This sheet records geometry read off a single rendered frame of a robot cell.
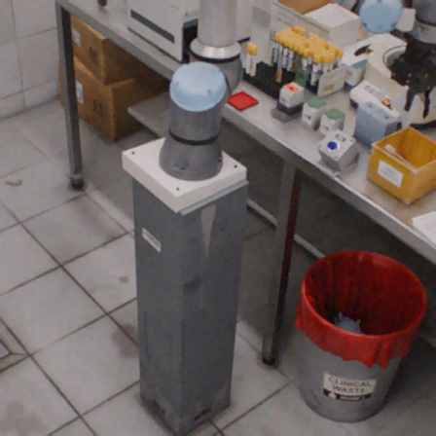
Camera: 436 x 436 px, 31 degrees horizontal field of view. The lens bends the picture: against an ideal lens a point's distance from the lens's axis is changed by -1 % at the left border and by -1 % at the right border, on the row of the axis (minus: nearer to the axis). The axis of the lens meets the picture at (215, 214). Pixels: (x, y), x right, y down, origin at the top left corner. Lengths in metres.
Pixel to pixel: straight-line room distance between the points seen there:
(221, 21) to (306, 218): 1.11
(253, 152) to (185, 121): 1.30
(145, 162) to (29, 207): 1.41
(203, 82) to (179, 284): 0.51
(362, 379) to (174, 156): 0.91
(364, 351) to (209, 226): 0.60
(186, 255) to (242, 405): 0.77
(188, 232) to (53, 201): 1.46
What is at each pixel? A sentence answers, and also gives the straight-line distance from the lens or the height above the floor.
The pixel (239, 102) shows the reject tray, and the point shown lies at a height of 0.88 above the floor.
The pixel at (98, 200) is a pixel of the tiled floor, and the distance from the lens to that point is 3.21.
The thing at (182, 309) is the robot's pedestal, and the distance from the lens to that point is 1.99.
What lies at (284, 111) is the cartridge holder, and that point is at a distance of 2.10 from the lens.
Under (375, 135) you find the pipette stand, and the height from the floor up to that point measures 0.92.
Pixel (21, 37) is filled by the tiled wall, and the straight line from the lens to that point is 3.63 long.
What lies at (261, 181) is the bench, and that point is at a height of 0.27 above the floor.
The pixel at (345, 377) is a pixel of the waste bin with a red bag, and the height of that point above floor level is 0.24.
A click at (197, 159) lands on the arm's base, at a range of 1.78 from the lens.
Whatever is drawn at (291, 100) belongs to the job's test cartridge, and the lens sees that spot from 2.08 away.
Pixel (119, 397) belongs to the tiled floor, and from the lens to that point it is 2.53.
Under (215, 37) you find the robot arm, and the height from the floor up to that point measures 1.19.
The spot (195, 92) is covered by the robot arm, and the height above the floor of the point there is 1.13.
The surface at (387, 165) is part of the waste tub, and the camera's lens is 1.87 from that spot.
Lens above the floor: 2.02
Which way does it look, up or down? 40 degrees down
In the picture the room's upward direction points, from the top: 3 degrees clockwise
